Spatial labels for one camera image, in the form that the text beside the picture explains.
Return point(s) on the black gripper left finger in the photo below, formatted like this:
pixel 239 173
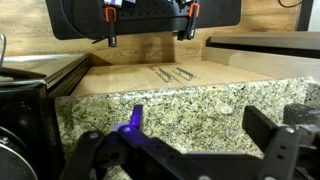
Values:
pixel 87 150

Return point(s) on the stainless steel refrigerator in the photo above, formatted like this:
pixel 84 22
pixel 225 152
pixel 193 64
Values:
pixel 23 110

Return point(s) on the orange black clamp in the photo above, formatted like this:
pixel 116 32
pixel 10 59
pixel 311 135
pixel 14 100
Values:
pixel 190 23
pixel 111 26

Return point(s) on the wooden upper cabinet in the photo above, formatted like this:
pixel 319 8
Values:
pixel 126 78

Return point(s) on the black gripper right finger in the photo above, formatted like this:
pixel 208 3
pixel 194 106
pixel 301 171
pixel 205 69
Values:
pixel 280 150

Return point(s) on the black pegboard panel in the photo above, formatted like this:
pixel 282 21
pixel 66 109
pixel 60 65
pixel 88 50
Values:
pixel 150 16

